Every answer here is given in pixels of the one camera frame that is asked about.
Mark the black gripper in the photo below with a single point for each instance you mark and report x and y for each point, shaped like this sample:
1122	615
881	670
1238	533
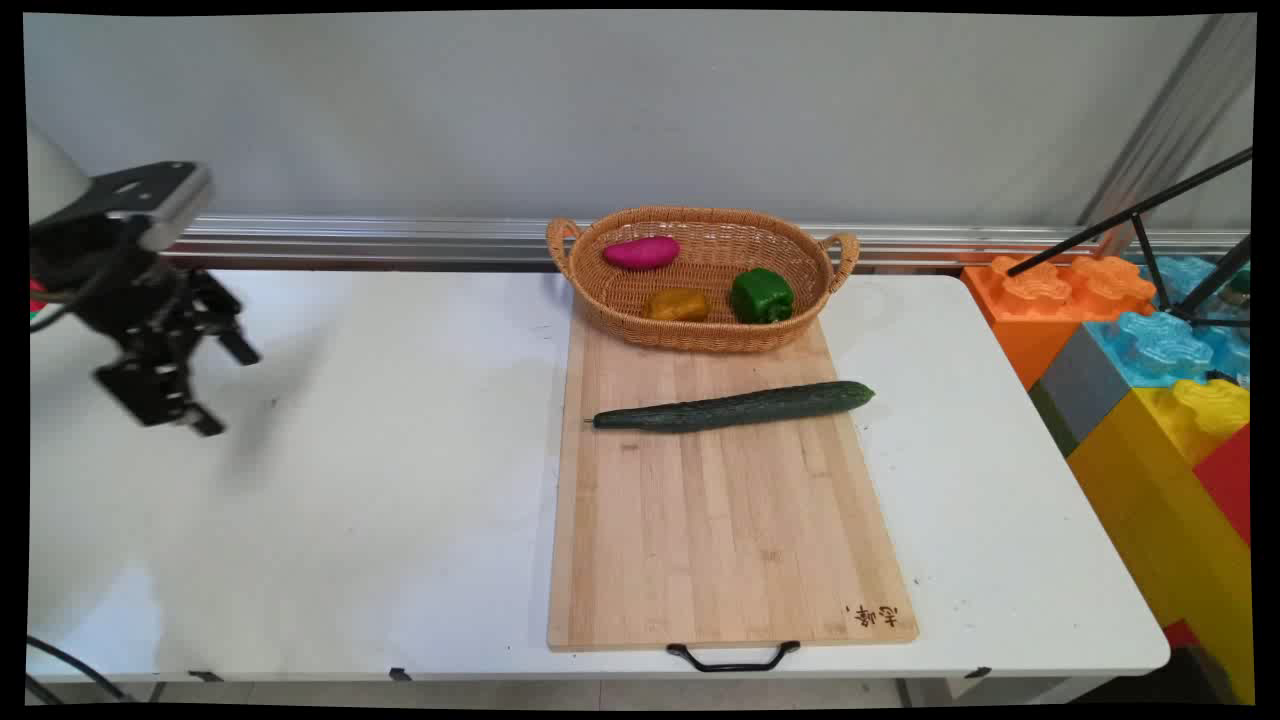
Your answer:
120	290

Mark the pink sweet potato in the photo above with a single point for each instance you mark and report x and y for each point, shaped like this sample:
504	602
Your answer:
641	253

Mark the green bell pepper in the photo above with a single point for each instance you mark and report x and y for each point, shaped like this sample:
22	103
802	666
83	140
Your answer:
761	297

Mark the yellow giant toy brick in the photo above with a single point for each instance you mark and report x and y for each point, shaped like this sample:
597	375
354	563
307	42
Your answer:
1160	500

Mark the diagonal aluminium post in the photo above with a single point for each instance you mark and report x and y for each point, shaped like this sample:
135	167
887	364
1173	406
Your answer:
1165	130

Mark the orange giant toy brick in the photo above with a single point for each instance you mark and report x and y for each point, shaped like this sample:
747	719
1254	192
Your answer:
1040	310

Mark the bamboo cutting board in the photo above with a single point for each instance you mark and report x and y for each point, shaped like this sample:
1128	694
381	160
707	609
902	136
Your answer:
710	530

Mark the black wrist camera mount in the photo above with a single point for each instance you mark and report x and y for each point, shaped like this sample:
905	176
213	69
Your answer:
140	195

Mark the yellow bell pepper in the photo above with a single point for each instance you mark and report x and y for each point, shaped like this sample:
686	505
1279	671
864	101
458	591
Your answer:
677	305

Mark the red giant toy brick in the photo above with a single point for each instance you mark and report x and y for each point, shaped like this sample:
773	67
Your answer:
1230	480

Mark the horizontal aluminium rail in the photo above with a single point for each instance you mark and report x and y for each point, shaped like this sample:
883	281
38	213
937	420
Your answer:
400	240

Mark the red object behind table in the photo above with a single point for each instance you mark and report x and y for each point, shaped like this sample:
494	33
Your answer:
35	298

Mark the black tripod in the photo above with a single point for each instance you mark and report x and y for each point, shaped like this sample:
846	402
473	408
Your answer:
1150	235

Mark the blue giant toy brick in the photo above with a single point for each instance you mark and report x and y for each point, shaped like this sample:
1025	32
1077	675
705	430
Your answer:
1160	345

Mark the grey giant toy brick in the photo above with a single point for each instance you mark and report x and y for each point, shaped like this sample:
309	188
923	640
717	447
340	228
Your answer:
1085	385

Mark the woven wicker basket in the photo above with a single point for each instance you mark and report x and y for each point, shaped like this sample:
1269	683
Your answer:
700	320

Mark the long green cucumber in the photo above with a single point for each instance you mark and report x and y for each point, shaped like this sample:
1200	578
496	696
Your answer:
730	408

